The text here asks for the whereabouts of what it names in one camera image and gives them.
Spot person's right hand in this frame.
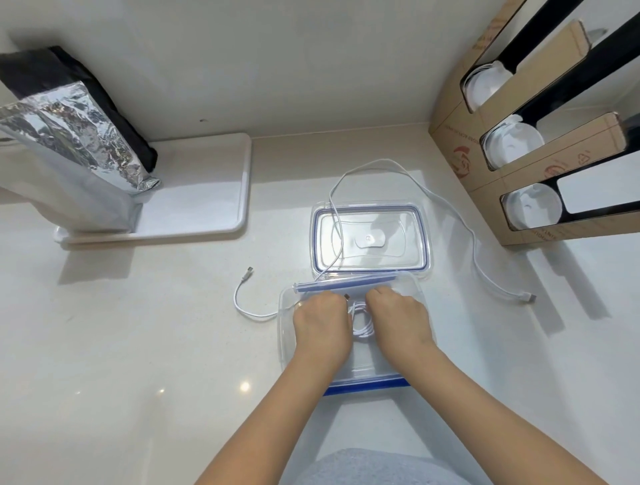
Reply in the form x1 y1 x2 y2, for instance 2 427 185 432
365 285 436 364

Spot person's left hand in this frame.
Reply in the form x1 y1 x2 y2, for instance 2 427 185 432
292 290 353 370

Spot clear plastic container blue clips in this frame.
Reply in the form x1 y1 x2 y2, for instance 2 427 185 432
277 272 432 400

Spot clear container lid blue seal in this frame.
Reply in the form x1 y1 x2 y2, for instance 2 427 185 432
309 202 435 282

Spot person's right forearm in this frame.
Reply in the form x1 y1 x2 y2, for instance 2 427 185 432
395 344 611 485

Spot person's left forearm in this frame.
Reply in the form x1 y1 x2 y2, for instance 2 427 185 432
195 349 351 485

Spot person's grey clothing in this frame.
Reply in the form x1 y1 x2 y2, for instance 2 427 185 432
299 447 453 485

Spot white cup lid stack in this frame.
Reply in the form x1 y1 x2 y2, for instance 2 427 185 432
482 115 546 171
502 183 563 231
465 62 513 111

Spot cardboard cup dispenser rack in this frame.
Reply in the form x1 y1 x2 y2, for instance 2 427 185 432
428 0 640 248

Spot white rectangular tray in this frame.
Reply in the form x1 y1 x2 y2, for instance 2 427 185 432
53 132 252 246

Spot black bag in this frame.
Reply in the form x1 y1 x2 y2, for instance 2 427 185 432
0 45 159 173

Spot silver foil bag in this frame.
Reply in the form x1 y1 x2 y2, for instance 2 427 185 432
0 82 162 233

